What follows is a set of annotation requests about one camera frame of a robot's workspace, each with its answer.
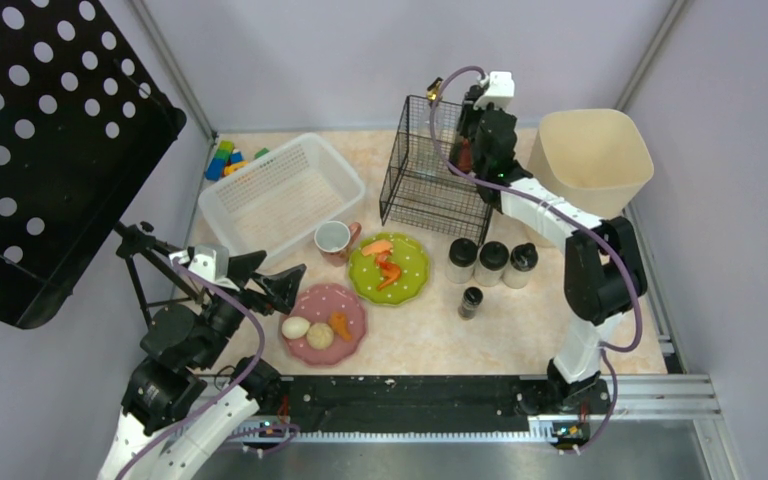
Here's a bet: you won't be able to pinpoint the dark sauce bottle black cap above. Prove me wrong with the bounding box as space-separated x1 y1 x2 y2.
450 138 472 174

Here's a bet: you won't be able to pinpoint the glass oil bottle gold spout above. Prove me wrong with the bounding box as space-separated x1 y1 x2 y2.
415 77 443 179

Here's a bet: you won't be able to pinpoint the glass shaker black lid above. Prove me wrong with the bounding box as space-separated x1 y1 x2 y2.
474 241 509 287
502 243 539 289
445 238 478 284

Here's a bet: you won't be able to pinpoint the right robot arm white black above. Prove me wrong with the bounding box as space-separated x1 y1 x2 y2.
450 101 654 409

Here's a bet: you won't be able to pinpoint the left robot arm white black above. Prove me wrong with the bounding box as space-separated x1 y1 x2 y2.
98 245 307 479

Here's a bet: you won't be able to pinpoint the white egg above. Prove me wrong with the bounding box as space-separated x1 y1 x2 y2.
281 316 311 340

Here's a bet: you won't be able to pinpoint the pink polka dot plate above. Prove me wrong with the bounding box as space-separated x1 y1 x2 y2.
279 283 368 367

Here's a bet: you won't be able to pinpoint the beige round bun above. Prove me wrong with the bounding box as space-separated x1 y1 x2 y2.
305 323 335 351

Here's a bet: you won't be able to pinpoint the orange fried chicken piece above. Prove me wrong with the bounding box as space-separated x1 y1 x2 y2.
328 311 353 342

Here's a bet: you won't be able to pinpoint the white plastic basket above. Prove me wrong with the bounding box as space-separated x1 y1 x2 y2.
198 133 366 269

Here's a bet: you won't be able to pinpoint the pink mug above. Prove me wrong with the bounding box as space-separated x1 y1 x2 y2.
314 220 362 266

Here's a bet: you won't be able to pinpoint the beige plastic bin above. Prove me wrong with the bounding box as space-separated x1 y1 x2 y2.
526 108 654 218

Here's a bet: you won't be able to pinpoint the red shrimp toy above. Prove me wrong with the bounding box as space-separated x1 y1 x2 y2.
375 250 394 270

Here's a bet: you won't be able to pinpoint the orange melon slice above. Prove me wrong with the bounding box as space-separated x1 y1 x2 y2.
360 239 393 256

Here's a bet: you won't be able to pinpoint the colourful toy blocks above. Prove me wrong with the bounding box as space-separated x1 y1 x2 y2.
204 140 249 181

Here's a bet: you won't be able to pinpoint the orange chicken wing toy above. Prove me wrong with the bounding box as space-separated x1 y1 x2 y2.
377 261 402 291

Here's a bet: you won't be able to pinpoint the green polka dot plate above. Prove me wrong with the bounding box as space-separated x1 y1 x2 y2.
347 232 431 307

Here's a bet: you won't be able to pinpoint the small pepper jar black lid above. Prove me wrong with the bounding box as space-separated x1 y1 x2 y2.
457 287 484 320

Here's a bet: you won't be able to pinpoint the black perforated metal panel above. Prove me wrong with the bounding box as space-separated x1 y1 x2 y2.
0 1 186 330

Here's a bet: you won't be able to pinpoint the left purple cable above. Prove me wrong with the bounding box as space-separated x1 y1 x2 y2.
115 261 300 480

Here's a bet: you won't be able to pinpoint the purple cable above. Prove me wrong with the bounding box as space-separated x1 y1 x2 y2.
115 261 300 480
428 64 644 453

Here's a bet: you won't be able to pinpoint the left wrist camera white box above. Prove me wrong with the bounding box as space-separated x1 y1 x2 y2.
167 244 239 291

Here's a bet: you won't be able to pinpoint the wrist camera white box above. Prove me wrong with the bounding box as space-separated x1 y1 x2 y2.
167 244 239 291
473 71 515 110

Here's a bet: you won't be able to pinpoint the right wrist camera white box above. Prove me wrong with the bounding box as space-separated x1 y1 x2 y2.
473 71 515 110

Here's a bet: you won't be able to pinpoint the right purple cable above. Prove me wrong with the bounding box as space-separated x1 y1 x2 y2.
428 64 644 453

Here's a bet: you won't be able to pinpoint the black wire basket rack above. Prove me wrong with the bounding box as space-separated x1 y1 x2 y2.
379 95 493 245

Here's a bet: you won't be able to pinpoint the black camera tripod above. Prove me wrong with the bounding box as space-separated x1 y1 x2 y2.
113 221 200 326

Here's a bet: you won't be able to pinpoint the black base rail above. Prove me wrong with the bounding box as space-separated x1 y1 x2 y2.
277 374 558 436

